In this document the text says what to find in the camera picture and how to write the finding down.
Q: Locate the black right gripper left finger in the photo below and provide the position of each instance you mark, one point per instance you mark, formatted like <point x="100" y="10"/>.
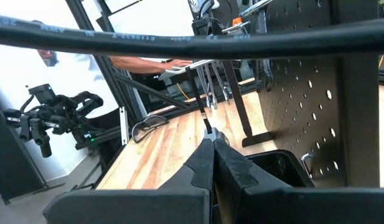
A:
<point x="179" y="202"/>

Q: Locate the black tape measure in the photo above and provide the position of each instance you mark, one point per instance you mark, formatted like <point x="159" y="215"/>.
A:
<point x="218" y="135"/>

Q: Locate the person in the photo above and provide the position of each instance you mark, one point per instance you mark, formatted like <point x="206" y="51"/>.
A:
<point x="138" y="64"/>

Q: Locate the silver double prong peg hook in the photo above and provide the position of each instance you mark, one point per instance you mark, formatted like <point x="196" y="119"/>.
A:
<point x="238" y="27"/>
<point x="191" y="64"/>

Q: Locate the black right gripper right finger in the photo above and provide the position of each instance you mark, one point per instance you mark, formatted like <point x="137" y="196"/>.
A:
<point x="272" y="205"/>

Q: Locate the clear safety glasses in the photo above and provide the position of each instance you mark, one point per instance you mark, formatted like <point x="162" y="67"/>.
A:
<point x="148" y="124"/>

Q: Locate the black plastic bin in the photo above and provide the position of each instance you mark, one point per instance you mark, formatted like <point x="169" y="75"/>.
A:
<point x="272" y="165"/>

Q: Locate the red box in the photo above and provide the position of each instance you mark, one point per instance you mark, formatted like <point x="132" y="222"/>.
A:
<point x="237" y="21"/>

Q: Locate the black metal pegboard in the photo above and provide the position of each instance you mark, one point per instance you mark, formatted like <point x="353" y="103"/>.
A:
<point x="303" y="109"/>

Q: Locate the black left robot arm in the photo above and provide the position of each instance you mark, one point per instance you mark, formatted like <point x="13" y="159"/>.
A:
<point x="82" y="124"/>

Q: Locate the silver loop peg hook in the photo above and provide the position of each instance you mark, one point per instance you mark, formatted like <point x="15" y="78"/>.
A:
<point x="254" y="7"/>

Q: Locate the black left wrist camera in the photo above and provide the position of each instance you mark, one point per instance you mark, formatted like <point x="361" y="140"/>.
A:
<point x="44" y="93"/>

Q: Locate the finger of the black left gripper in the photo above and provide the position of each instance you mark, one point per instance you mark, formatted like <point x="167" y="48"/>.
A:
<point x="24" y="130"/>
<point x="42" y="137"/>

